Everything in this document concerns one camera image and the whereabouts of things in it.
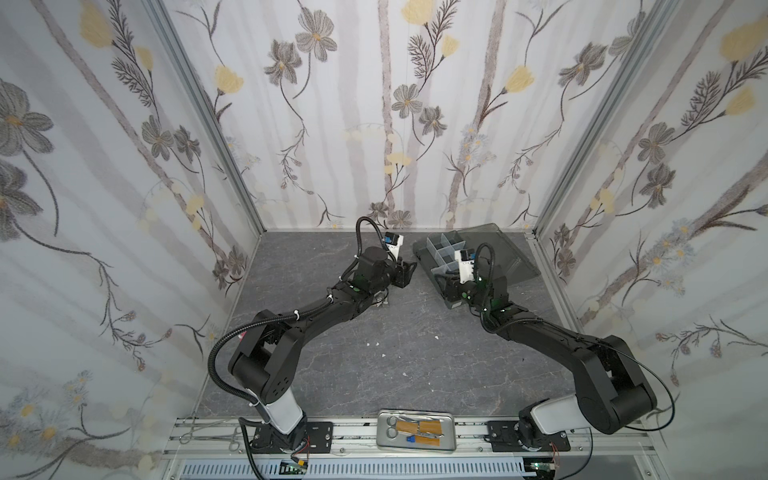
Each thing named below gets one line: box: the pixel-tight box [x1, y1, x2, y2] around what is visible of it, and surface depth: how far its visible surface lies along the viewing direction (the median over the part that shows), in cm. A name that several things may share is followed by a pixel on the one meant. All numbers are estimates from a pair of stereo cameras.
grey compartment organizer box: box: [413, 222, 541, 309], surface depth 116 cm
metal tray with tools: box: [376, 409, 457, 451], surface depth 76 cm
